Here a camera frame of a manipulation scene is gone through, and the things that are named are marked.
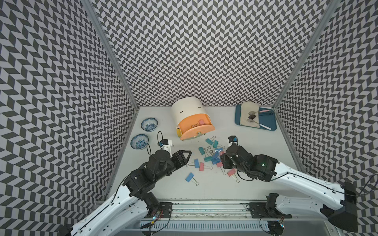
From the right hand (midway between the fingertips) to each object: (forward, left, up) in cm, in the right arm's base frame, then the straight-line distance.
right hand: (223, 159), depth 74 cm
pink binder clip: (+23, +11, +2) cm, 25 cm away
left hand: (-1, +17, +6) cm, 18 cm away
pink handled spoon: (+44, -29, -14) cm, 55 cm away
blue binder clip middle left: (+5, +14, -17) cm, 23 cm away
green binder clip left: (+14, +10, -17) cm, 24 cm away
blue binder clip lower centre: (+6, +2, -16) cm, 17 cm away
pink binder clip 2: (+3, +10, -16) cm, 20 cm away
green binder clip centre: (+7, +7, -15) cm, 18 cm away
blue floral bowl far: (+33, +48, -13) cm, 60 cm away
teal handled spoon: (+41, -28, -14) cm, 52 cm away
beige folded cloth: (+50, -26, -13) cm, 58 cm away
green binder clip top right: (+17, +1, -15) cm, 23 cm away
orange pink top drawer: (+19, +14, +3) cm, 24 cm away
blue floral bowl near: (+19, +52, -13) cm, 57 cm away
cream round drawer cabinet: (+30, +21, +7) cm, 38 cm away
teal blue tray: (+38, -39, -14) cm, 57 cm away
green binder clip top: (+21, +5, -17) cm, 28 cm away
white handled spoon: (+37, -28, -15) cm, 49 cm away
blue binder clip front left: (-4, +18, -16) cm, 24 cm away
